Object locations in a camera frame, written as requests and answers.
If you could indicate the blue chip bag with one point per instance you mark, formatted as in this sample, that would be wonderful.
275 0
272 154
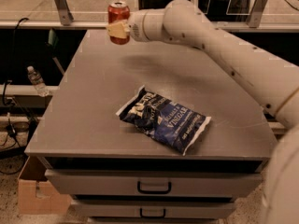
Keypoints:
163 120

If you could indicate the grey cabinet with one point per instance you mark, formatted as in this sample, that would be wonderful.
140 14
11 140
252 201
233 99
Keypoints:
81 131

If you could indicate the left metal bracket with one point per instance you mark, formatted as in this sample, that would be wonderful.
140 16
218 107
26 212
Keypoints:
65 15

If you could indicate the red coke can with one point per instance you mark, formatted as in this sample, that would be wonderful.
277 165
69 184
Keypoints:
118 11

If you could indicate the grey drawer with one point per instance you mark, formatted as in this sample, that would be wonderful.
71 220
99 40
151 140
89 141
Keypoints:
153 209
153 183

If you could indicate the grey top drawer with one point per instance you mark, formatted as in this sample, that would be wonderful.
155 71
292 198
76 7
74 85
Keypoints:
153 183

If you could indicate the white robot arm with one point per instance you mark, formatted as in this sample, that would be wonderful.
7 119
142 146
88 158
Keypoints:
272 82

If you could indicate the metal bracket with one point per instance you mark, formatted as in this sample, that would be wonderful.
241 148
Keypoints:
65 15
256 13

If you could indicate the green handled tool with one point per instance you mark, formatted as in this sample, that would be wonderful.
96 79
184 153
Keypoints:
52 44

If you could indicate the clear plastic water bottle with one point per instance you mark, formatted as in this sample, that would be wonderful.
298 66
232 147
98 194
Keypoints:
37 81

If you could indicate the brown cardboard box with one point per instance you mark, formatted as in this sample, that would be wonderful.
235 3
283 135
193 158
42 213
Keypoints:
36 195

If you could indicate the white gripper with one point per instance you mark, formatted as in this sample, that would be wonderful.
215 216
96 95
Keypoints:
135 26

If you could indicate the right metal bracket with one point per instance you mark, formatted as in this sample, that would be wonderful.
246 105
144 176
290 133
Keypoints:
256 13

